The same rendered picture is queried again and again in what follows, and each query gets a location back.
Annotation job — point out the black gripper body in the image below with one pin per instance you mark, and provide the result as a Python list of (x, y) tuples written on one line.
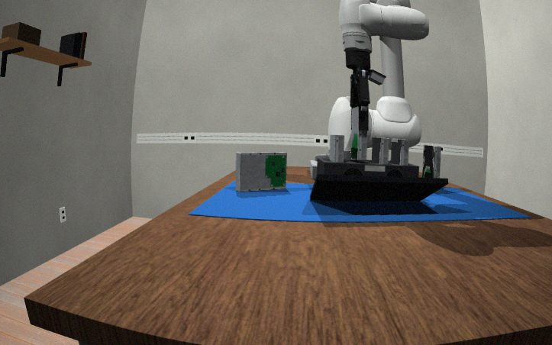
[(357, 59)]

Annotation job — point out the status display screen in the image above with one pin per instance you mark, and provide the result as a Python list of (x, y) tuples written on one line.
[(343, 188)]

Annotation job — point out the blue flat mat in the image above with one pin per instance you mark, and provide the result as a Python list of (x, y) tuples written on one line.
[(293, 204)]

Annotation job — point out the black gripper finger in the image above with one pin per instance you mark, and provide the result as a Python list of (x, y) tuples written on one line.
[(353, 96), (363, 92)]

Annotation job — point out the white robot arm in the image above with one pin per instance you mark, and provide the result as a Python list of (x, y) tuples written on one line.
[(359, 20)]

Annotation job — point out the dark grey drive dock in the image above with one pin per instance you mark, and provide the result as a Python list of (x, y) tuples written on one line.
[(365, 168)]

